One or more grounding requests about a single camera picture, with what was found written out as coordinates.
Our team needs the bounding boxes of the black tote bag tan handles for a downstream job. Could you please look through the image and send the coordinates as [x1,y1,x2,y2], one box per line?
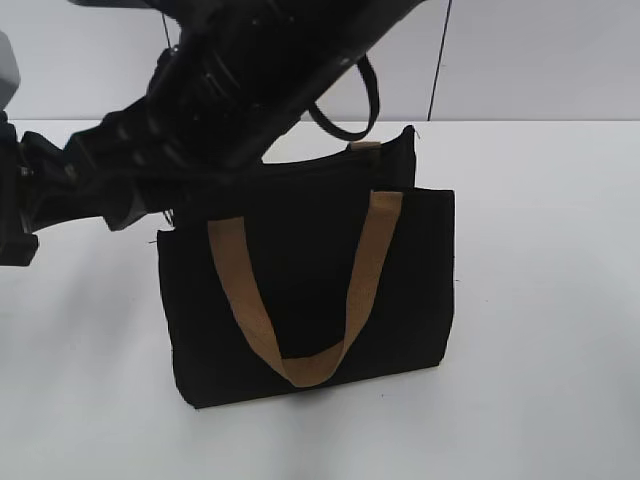
[157,126,455,408]

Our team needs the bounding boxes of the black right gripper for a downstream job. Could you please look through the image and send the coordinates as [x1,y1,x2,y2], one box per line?
[63,97,236,234]

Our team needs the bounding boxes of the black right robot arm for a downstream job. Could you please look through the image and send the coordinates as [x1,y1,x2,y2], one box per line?
[64,1,416,230]

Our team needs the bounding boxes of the black cable loop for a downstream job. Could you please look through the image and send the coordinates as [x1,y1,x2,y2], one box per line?
[309,53,381,141]

